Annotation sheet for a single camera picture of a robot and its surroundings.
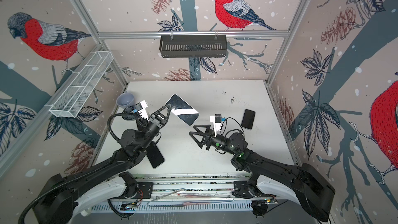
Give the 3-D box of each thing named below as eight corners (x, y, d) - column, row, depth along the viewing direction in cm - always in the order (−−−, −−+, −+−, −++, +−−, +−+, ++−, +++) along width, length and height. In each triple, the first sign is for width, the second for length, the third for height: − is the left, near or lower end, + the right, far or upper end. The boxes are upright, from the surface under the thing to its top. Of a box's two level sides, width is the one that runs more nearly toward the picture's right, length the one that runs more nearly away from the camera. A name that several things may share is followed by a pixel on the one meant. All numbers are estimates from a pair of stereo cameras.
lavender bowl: (118, 110, 106) (113, 105, 101) (123, 98, 114) (119, 92, 109) (134, 110, 106) (130, 105, 101) (138, 98, 114) (135, 92, 109)
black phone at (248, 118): (240, 126, 98) (241, 124, 97) (244, 110, 107) (245, 108, 105) (251, 129, 97) (252, 128, 95) (255, 113, 105) (255, 111, 103)
